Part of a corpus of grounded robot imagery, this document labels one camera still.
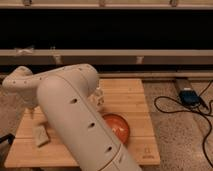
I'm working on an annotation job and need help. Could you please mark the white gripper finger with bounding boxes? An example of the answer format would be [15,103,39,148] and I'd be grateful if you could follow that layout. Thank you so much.
[30,109,35,119]

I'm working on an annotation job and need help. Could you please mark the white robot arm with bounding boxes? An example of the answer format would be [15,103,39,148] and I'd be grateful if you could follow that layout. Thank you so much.
[2,64,142,171]

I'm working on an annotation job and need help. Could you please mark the orange ceramic bowl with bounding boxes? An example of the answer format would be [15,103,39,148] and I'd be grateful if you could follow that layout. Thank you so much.
[103,114,130,144]

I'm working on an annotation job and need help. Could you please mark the beige sponge block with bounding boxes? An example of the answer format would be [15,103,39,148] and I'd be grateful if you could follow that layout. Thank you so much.
[33,125,50,147]

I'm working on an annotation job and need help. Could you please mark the black object at left edge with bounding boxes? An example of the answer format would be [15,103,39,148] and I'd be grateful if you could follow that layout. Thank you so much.
[0,133,15,144]

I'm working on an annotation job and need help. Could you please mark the small white bottle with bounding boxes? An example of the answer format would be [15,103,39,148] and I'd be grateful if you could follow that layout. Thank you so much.
[89,87,104,112]

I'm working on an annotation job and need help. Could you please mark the wooden board table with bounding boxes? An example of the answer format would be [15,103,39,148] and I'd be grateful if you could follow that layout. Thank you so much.
[4,79,160,168]

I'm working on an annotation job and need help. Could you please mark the blue power adapter box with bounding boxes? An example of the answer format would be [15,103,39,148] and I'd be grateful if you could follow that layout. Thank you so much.
[179,90,200,106]

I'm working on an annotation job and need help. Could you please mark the grey horizontal rail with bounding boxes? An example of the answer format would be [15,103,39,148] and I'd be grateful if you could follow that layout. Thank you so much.
[0,49,213,66]

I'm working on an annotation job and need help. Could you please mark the black cable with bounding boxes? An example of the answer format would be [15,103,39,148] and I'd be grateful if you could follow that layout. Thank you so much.
[153,79,213,168]

